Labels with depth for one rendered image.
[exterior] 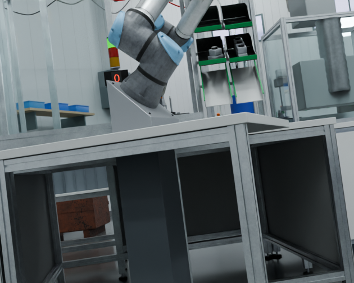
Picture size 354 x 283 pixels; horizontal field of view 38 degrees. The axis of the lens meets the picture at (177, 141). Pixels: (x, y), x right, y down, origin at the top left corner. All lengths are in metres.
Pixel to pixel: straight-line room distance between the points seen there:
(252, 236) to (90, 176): 2.99
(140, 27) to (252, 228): 0.78
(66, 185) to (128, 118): 2.63
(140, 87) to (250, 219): 0.62
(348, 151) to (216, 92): 1.05
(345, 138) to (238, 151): 1.84
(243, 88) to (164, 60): 0.84
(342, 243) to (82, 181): 2.48
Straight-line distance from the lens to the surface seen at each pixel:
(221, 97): 2.45
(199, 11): 2.11
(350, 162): 3.21
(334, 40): 3.37
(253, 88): 2.52
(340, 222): 2.41
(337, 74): 3.33
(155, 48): 1.75
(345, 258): 2.44
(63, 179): 4.32
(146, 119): 1.70
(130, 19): 1.78
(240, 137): 1.41
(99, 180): 4.30
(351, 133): 3.22
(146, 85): 1.76
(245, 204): 1.43
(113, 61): 2.60
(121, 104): 1.75
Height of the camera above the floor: 0.75
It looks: 2 degrees up
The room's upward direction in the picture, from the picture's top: 7 degrees counter-clockwise
